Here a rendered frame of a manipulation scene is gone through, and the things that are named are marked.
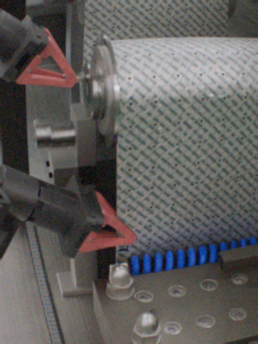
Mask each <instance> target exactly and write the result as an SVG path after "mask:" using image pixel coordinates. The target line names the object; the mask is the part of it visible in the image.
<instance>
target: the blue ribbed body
mask: <svg viewBox="0 0 258 344"><path fill-rule="evenodd" d="M255 244H258V239H257V242H256V238H255V237H254V236H252V237H251V238H249V240H248V244H247V242H246V240H245V239H244V238H242V239H240V241H239V246H237V242H236V241H235V240H231V241H230V242H229V249H227V244H226V243H225V242H221V243H220V245H219V249H220V250H217V246H216V244H215V245H214V244H211V245H210V246H209V253H208V252H207V250H206V247H205V246H200V247H199V249H198V254H196V250H195V249H194V248H190V249H189V250H188V252H187V253H188V256H185V252H184V250H178V251H177V257H176V258H174V255H173V252H171V251H167V252H166V259H164V260H163V256H162V254H161V253H157V254H154V261H153V262H151V257H150V256H149V255H148V254H146V255H144V258H143V260H144V262H143V263H140V259H139V257H138V256H133V257H132V258H131V264H130V265H129V266H130V268H131V275H137V274H143V273H153V272H159V271H165V270H175V269H181V268H184V267H187V266H197V265H203V264H206V263H213V262H217V259H218V253H219V251H224V250H230V249H234V248H240V247H245V246H249V245H255Z"/></svg>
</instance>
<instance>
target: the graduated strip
mask: <svg viewBox="0 0 258 344"><path fill-rule="evenodd" d="M25 229H26V233H27V238H28V243H29V248H30V253H31V260H32V261H33V266H34V271H35V276H36V280H37V284H38V291H39V292H40V298H41V304H42V306H43V310H44V314H45V318H46V323H47V327H48V331H49V335H50V339H51V342H52V344H66V342H65V335H64V333H63V331H62V327H61V321H60V318H59V317H58V311H57V307H56V303H55V300H54V296H53V292H52V288H51V284H50V280H49V277H48V271H47V269H46V265H45V257H44V253H43V252H42V248H41V241H40V236H39V232H38V229H37V227H36V226H33V225H31V224H29V223H25Z"/></svg>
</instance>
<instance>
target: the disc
mask: <svg viewBox="0 0 258 344"><path fill-rule="evenodd" d="M98 45H101V46H103V48H104V50H105V53H106V55H107V59H108V64H109V68H110V73H111V84H112V94H113V117H112V125H111V132H109V134H107V135H103V134H101V137H102V140H103V142H104V145H105V146H106V147H108V148H112V147H114V146H115V144H116V143H117V136H118V131H119V121H120V98H119V86H118V78H117V68H116V66H117V63H116V58H115V55H114V49H113V46H112V44H111V41H110V38H109V37H108V36H107V35H106V34H105V33H100V34H99V35H98V37H97V40H96V42H95V45H94V48H95V47H96V46H98Z"/></svg>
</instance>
